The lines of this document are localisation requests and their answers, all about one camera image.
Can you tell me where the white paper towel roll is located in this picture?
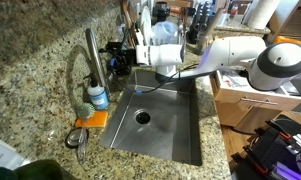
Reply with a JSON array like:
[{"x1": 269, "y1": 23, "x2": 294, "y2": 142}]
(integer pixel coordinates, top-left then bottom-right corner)
[{"x1": 246, "y1": 0, "x2": 282, "y2": 30}]

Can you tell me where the light wooden cabinet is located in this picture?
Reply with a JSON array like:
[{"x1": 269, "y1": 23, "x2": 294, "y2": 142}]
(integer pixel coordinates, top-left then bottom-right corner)
[{"x1": 214, "y1": 101, "x2": 285, "y2": 134}]

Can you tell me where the orange sponge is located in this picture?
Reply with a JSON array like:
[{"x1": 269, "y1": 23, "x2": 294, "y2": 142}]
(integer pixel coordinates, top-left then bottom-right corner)
[{"x1": 74, "y1": 110, "x2": 109, "y2": 129}]

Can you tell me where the plastic jar orange lid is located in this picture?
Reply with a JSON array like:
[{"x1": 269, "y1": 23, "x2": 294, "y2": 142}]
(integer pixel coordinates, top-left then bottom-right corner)
[{"x1": 273, "y1": 35, "x2": 301, "y2": 48}]

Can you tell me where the black cup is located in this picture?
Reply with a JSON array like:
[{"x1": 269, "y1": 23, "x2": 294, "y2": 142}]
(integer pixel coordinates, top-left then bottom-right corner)
[{"x1": 152, "y1": 1, "x2": 171, "y2": 24}]

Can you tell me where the clear plastic container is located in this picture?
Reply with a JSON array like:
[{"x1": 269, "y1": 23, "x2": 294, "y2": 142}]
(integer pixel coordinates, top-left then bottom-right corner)
[{"x1": 152, "y1": 21, "x2": 180, "y2": 47}]

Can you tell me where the black knife block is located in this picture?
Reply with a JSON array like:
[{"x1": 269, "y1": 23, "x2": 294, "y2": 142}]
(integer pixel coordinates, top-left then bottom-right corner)
[{"x1": 186, "y1": 1, "x2": 213, "y2": 45}]

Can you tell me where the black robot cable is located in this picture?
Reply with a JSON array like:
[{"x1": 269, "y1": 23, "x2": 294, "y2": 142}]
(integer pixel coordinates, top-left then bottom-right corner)
[{"x1": 109, "y1": 23, "x2": 218, "y2": 95}]

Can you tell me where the grey metal cylinder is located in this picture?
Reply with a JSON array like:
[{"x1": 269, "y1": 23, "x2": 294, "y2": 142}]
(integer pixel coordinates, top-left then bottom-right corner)
[{"x1": 193, "y1": 8, "x2": 226, "y2": 57}]

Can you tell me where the grey flat tray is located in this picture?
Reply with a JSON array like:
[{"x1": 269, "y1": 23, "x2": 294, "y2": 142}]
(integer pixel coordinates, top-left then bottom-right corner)
[{"x1": 282, "y1": 83, "x2": 301, "y2": 97}]

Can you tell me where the brown wooden board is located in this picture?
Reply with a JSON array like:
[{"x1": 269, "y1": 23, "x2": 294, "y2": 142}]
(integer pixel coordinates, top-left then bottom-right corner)
[{"x1": 120, "y1": 0, "x2": 137, "y2": 48}]

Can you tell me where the dark green rounded object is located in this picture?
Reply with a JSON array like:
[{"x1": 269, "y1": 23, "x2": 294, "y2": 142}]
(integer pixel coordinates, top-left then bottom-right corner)
[{"x1": 0, "y1": 159, "x2": 78, "y2": 180}]

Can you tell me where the stainless steel sink basin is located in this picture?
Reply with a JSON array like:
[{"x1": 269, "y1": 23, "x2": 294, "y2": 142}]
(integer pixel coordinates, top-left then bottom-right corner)
[{"x1": 98, "y1": 69, "x2": 203, "y2": 167}]

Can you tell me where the metal drawer handle bar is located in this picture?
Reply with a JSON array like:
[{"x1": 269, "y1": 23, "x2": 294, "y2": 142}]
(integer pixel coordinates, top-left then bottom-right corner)
[{"x1": 239, "y1": 96, "x2": 279, "y2": 107}]

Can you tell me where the steel faucet handle lever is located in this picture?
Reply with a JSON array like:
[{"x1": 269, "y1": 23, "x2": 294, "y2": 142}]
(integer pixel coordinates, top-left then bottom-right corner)
[{"x1": 104, "y1": 66, "x2": 118, "y2": 86}]

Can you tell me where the white paper packet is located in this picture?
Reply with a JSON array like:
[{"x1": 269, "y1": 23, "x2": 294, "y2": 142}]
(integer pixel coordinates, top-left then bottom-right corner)
[{"x1": 219, "y1": 70, "x2": 256, "y2": 90}]

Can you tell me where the white plate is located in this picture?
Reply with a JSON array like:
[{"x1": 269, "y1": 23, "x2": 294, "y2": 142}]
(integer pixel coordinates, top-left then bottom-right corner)
[{"x1": 139, "y1": 5, "x2": 154, "y2": 47}]

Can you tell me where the green dish brush clear handle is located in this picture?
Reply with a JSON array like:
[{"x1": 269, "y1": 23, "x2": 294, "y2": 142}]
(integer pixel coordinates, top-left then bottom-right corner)
[{"x1": 76, "y1": 102, "x2": 96, "y2": 165}]

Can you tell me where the light wooden drawer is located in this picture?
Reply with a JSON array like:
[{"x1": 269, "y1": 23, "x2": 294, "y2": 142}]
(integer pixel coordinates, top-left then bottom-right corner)
[{"x1": 208, "y1": 66, "x2": 301, "y2": 113}]

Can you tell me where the metal dish rack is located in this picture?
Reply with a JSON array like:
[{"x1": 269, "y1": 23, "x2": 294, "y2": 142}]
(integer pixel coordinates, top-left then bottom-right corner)
[{"x1": 128, "y1": 18, "x2": 188, "y2": 63}]

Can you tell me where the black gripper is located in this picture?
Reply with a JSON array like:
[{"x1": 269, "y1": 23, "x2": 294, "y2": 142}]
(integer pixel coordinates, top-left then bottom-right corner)
[{"x1": 98, "y1": 41, "x2": 138, "y2": 76}]

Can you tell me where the white paper sheet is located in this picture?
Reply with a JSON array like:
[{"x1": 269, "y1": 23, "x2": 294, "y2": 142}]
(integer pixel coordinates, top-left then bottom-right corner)
[{"x1": 0, "y1": 133, "x2": 26, "y2": 171}]

